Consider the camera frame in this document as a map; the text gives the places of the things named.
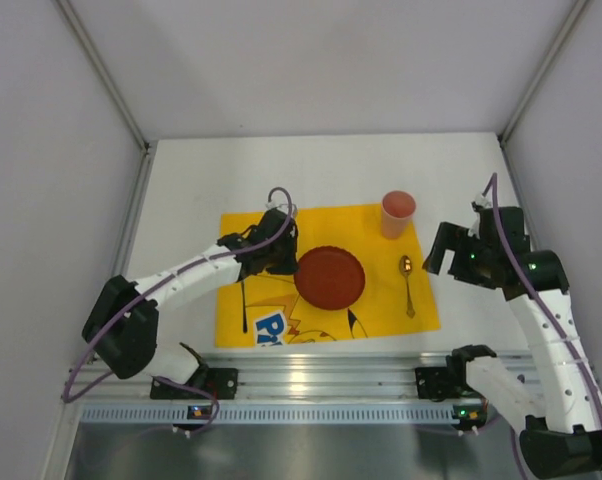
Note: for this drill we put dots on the left aluminium corner post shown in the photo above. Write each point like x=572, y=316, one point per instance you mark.
x=87, y=45

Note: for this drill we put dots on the aluminium corner post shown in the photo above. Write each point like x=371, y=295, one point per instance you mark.
x=87, y=45
x=558, y=44

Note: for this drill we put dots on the red round plate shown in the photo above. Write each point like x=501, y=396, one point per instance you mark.
x=329, y=278

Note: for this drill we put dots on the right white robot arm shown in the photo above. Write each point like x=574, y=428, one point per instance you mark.
x=559, y=434

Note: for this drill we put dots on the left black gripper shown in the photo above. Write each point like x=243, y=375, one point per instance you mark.
x=279, y=257

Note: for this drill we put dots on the gold metal spoon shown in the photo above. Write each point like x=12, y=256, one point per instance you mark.
x=406, y=269

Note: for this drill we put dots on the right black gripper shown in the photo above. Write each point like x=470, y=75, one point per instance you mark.
x=457, y=255

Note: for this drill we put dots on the blue plastic fork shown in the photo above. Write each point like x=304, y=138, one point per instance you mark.
x=243, y=309

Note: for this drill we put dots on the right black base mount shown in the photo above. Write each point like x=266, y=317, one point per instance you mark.
x=438, y=384

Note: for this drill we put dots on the aluminium mounting rail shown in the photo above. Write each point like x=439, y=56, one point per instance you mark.
x=306, y=377

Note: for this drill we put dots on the right aluminium corner post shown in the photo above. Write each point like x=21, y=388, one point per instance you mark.
x=558, y=44

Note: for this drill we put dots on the pink plastic cup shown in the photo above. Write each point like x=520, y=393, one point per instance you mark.
x=397, y=208

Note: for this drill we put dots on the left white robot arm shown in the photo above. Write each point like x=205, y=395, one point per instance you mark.
x=123, y=326

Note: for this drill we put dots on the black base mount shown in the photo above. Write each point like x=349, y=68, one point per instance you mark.
x=221, y=383
x=438, y=384

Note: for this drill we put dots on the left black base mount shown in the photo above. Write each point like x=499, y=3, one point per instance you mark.
x=221, y=383

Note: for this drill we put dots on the perforated grey cable duct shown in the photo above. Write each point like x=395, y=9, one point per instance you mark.
x=253, y=414

